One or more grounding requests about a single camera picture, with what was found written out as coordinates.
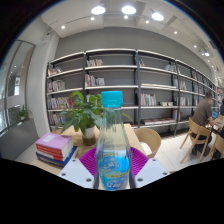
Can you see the pink book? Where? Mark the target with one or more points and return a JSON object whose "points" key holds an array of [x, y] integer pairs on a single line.
{"points": [[53, 140]]}

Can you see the red book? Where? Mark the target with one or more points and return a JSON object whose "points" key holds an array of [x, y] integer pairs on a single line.
{"points": [[53, 156]]}

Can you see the round ceiling spotlights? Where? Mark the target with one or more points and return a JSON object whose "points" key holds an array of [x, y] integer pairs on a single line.
{"points": [[128, 9]]}

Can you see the small green window plant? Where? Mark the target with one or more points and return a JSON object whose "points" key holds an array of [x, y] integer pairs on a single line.
{"points": [[23, 113]]}

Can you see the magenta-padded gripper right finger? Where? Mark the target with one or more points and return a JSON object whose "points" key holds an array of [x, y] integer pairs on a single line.
{"points": [[151, 171]]}

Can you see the grey bookshelf unit with books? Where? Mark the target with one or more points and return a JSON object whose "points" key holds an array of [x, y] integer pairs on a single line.
{"points": [[110, 76]]}

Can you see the person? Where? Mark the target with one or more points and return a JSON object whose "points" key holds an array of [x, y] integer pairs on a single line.
{"points": [[201, 113]]}

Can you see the light wooden chair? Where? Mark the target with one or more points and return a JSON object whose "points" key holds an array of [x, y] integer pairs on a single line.
{"points": [[148, 138], [218, 143], [196, 131]]}

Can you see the clear bottle with blue cap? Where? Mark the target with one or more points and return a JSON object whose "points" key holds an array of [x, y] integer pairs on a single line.
{"points": [[113, 160]]}

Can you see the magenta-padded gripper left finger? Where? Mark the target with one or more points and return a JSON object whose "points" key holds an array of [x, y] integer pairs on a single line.
{"points": [[75, 171]]}

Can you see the green potted table plant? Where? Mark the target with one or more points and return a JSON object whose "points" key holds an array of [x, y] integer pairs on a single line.
{"points": [[81, 115]]}

